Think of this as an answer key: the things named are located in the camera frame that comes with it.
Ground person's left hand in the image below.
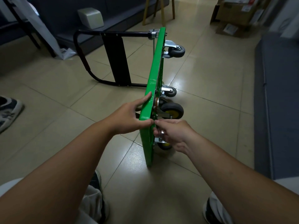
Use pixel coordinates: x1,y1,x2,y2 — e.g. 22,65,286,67
104,91,155,136

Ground green platform trolley deck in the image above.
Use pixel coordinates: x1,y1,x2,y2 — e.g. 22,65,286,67
73,26,167,168

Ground person's right hand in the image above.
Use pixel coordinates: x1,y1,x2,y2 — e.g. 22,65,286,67
153,119,199,155

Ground open cardboard box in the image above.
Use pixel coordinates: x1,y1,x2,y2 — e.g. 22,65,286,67
210,0,269,26

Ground person's left forearm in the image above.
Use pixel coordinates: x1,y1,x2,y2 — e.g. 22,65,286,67
0,122,115,224

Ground person's right forearm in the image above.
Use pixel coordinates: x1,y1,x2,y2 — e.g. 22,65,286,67
186,134,299,224

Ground person's dark shoe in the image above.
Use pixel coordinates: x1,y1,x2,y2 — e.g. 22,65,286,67
89,170,110,223
202,196,224,224

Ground person's light trousers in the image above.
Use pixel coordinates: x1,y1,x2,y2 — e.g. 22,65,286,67
0,176,299,224

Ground white box on shelf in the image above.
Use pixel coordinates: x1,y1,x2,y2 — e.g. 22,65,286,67
77,7,105,30

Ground wooden stool legs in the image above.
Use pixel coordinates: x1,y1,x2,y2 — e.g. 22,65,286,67
142,0,176,27

